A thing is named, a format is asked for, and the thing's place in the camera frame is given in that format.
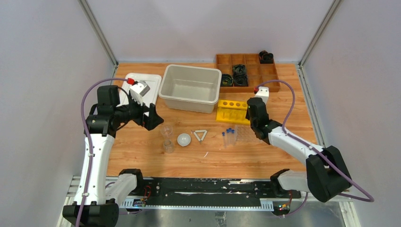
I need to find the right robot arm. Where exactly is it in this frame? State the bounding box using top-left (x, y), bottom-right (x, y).
top-left (246, 97), bottom-right (352, 202)

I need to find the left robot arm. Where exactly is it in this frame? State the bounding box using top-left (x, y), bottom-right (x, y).
top-left (62, 81), bottom-right (164, 227)

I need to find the yellow test tube rack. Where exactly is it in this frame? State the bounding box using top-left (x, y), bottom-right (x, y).
top-left (216, 99), bottom-right (250, 125)

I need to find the clear plastic tube rack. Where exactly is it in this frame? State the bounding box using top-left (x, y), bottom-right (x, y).
top-left (235, 125), bottom-right (263, 144)

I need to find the blue capped tube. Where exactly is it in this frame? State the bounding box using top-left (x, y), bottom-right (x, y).
top-left (222, 132), bottom-right (228, 148)
top-left (231, 129), bottom-right (237, 145)
top-left (228, 128), bottom-right (235, 145)
top-left (226, 128), bottom-right (232, 145)

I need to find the white plastic lid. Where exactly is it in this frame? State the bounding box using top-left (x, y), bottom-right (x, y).
top-left (120, 73), bottom-right (162, 107)

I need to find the small glass flask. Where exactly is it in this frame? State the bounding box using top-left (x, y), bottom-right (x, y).
top-left (163, 140), bottom-right (174, 154)

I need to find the wooden compartment tray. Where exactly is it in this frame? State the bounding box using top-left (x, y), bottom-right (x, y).
top-left (216, 53), bottom-right (279, 93)

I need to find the white evaporating dish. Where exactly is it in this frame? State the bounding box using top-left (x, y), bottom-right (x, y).
top-left (177, 133), bottom-right (192, 147)

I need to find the beige plastic bin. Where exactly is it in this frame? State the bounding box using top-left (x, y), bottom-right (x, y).
top-left (158, 64), bottom-right (222, 114)

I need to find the white clay triangle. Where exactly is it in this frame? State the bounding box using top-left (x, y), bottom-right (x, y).
top-left (191, 130), bottom-right (208, 144)

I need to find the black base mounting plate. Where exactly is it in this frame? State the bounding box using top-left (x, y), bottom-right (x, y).
top-left (122, 177), bottom-right (301, 211)

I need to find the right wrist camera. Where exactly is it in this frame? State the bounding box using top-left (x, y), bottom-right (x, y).
top-left (254, 86), bottom-right (270, 104)

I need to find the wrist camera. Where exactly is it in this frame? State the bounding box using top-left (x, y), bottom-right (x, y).
top-left (254, 86), bottom-right (270, 104)
top-left (129, 80), bottom-right (150, 105)

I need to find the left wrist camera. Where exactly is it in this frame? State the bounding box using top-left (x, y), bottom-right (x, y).
top-left (129, 80), bottom-right (150, 105)

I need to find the black strap coil in tray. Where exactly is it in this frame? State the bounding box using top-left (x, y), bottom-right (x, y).
top-left (232, 64), bottom-right (249, 87)

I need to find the black strap coil corner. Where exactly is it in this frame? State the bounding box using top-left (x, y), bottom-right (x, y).
top-left (258, 50), bottom-right (274, 64)

